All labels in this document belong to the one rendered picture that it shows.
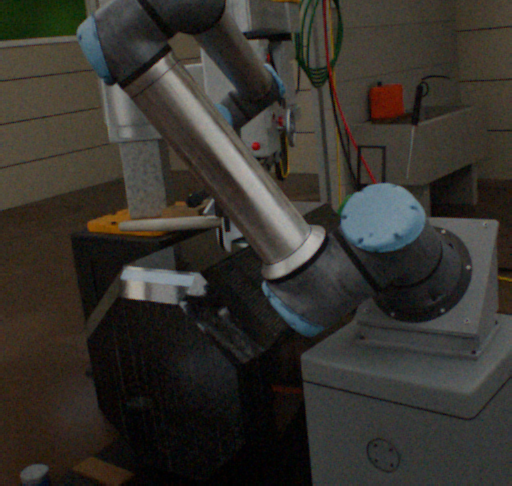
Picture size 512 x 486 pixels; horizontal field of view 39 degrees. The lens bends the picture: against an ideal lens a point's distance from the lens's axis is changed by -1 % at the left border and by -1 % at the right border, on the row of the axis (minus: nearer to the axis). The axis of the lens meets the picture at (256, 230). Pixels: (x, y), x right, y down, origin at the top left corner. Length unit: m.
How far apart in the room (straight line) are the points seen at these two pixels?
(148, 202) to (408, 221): 2.26
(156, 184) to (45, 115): 6.01
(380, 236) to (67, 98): 8.41
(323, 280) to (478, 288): 0.35
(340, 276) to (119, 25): 0.60
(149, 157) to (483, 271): 2.17
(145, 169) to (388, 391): 2.20
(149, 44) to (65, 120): 8.30
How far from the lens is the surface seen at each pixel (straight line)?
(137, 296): 2.47
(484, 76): 7.60
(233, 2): 2.62
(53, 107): 9.46
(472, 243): 1.60
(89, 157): 9.78
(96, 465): 2.96
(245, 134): 2.65
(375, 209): 1.38
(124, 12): 1.27
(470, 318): 1.53
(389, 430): 1.55
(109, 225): 3.47
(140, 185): 3.47
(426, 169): 5.54
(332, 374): 1.56
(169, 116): 1.28
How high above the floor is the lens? 1.50
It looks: 14 degrees down
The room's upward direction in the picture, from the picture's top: 6 degrees counter-clockwise
